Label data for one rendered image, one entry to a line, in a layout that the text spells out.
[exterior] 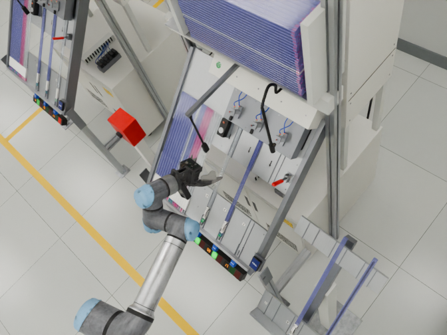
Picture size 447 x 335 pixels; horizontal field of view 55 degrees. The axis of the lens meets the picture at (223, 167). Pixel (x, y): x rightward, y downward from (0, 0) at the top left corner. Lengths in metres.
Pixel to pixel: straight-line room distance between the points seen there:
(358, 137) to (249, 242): 0.78
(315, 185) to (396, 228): 0.76
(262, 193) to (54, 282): 1.60
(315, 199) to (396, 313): 0.82
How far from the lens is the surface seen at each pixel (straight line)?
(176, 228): 1.51
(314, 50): 1.19
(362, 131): 2.22
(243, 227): 1.82
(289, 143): 1.56
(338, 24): 1.20
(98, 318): 1.51
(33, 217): 3.37
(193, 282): 2.67
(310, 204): 2.03
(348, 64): 1.47
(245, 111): 1.66
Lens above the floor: 2.48
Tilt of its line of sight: 58 degrees down
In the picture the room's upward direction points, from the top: 25 degrees counter-clockwise
